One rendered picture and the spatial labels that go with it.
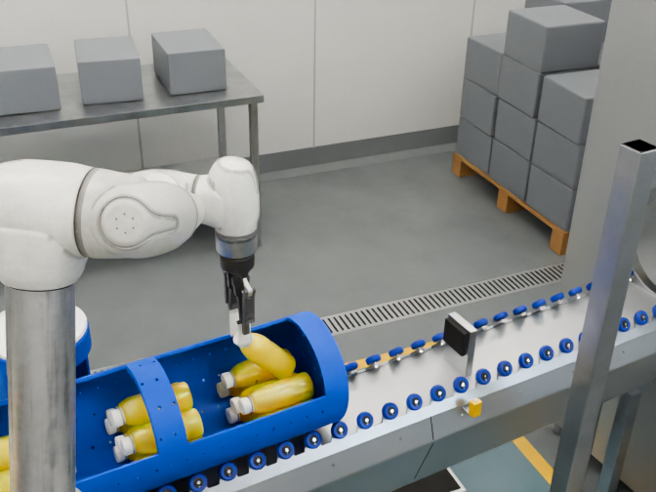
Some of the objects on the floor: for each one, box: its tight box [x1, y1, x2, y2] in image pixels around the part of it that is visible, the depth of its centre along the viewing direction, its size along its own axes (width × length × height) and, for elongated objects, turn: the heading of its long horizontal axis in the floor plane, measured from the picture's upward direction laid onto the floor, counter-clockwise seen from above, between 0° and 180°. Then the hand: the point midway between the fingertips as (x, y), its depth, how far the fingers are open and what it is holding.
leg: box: [596, 389, 642, 492], centre depth 293 cm, size 6×6×63 cm
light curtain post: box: [550, 139, 656, 492], centre depth 224 cm, size 6×6×170 cm
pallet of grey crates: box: [452, 0, 612, 256], centre depth 509 cm, size 120×80×119 cm
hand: (240, 327), depth 193 cm, fingers closed on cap, 4 cm apart
